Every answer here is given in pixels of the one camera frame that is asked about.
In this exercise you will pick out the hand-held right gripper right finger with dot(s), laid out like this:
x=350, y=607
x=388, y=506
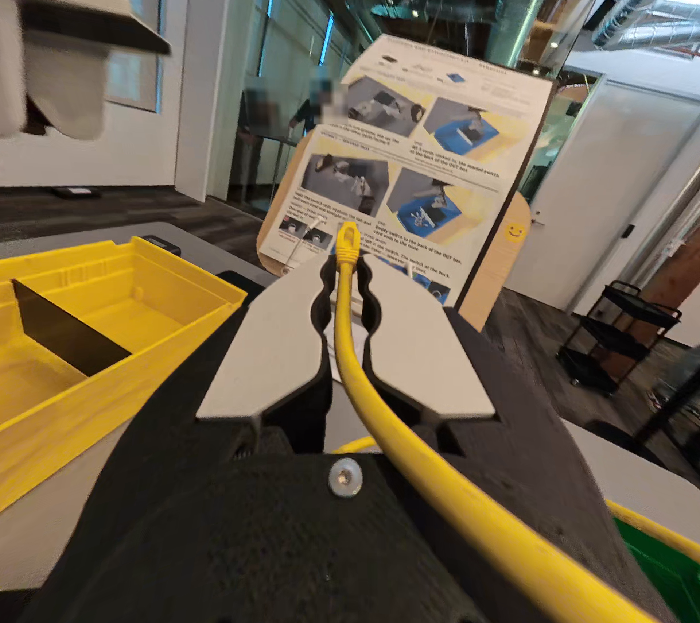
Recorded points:
x=432, y=355

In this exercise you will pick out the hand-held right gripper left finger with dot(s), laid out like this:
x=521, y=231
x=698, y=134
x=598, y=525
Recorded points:
x=268, y=349

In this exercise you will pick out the flat black device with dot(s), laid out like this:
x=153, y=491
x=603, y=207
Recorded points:
x=76, y=192

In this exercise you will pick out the instruction sheet board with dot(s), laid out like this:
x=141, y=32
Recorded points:
x=503, y=262

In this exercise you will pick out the yellow plastic bin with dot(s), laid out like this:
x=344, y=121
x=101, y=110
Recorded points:
x=142, y=316

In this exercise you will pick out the small black device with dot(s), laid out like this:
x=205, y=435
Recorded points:
x=161, y=244

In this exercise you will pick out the black bin divider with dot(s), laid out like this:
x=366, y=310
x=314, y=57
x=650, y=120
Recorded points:
x=65, y=327

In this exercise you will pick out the black utility cart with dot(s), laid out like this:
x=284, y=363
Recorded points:
x=640, y=308

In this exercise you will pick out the white instruction poster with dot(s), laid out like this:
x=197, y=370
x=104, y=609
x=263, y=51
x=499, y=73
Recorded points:
x=437, y=141

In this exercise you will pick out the white frosted door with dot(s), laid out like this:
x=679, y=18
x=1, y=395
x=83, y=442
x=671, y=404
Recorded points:
x=618, y=185

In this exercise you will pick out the green plastic bin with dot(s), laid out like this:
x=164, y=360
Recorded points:
x=667, y=574

